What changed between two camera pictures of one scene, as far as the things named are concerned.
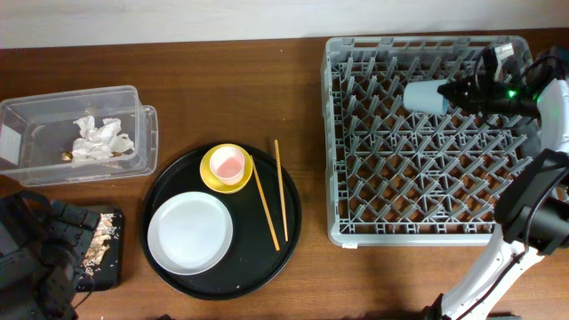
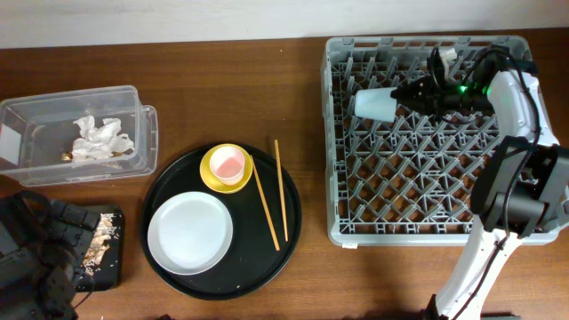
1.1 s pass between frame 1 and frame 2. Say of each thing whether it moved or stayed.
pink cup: stayed
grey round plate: stayed
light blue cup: moved
